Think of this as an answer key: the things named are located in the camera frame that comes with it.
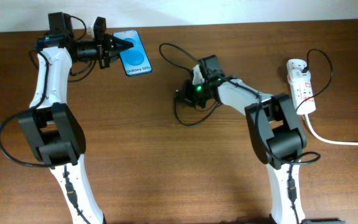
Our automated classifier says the white power strip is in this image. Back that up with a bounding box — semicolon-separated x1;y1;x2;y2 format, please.
287;58;316;115

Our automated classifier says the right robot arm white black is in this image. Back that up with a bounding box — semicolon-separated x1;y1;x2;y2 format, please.
173;55;307;223

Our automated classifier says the black charger cable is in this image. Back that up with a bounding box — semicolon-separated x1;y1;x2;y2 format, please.
173;49;334;127

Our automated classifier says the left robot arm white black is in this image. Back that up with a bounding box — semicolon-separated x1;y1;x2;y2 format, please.
19;12;133;223

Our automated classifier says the white power strip cord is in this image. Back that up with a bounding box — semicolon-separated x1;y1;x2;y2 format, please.
302;113;358;148

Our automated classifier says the blue screen smartphone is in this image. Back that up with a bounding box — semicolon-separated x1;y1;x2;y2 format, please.
113;30;152;77

